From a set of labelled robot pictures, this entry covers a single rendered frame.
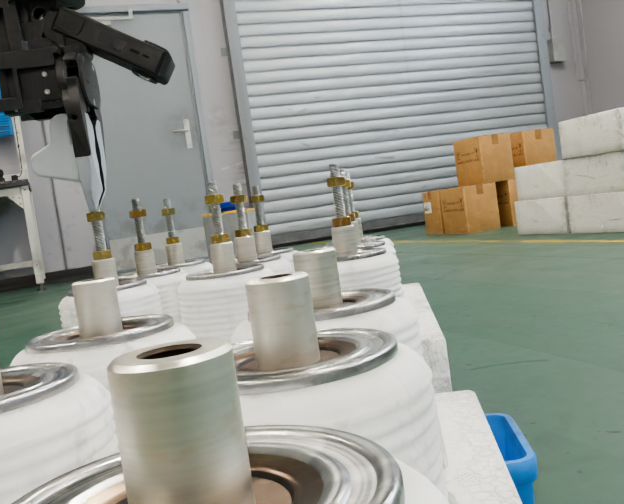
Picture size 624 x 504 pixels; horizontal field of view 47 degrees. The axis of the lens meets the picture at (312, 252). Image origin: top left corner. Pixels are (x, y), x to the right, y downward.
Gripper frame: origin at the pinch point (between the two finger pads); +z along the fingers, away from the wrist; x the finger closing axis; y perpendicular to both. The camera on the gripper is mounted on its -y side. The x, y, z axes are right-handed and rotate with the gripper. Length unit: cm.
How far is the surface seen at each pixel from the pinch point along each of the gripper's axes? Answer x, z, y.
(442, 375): 13.1, 19.3, -28.2
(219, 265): 3.2, 8.2, -10.7
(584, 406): -16, 34, -53
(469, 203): -365, 16, -149
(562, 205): -266, 21, -165
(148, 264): -10.5, 7.8, -2.0
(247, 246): -8.3, 7.3, -13.4
